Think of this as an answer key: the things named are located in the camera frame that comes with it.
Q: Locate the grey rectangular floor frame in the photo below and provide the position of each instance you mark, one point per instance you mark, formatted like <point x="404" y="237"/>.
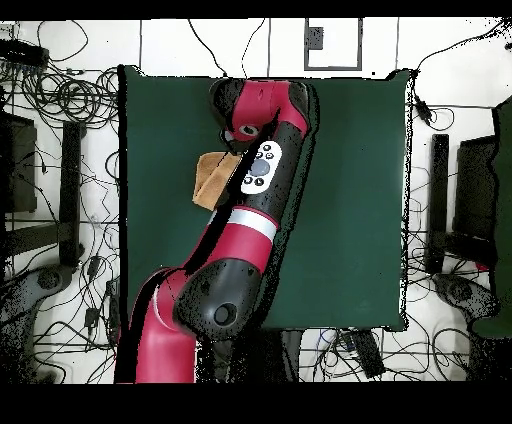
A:
<point x="332" y="68"/>

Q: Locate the black power adapter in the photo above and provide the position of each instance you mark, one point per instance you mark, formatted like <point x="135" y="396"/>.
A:
<point x="423" y="110"/>

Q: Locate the dark green table cloth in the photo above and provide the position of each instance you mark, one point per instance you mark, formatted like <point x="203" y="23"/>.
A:
<point x="360" y="200"/>

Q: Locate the small grey box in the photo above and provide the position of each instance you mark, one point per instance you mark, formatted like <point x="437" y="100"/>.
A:
<point x="315" y="38"/>

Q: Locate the black power strip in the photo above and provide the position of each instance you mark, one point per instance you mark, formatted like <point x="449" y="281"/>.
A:
<point x="24" y="54"/>

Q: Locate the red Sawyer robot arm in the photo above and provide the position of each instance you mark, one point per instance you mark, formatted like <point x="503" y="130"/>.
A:
<point x="256" y="104"/>

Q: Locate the grey chair base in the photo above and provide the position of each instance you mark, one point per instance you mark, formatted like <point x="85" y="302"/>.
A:
<point x="464" y="292"/>
<point x="48" y="280"/>

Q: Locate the black metal stand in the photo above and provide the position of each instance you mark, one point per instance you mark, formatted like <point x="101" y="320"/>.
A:
<point x="70" y="180"/>
<point x="438" y="180"/>

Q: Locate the dark boxy object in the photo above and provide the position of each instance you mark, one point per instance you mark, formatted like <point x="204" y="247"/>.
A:
<point x="20" y="168"/>
<point x="474" y="192"/>

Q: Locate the tan terry towel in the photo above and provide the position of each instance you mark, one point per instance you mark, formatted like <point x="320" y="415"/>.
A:
<point x="210" y="180"/>

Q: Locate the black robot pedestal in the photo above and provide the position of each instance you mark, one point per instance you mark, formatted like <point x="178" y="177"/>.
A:
<point x="260" y="360"/>

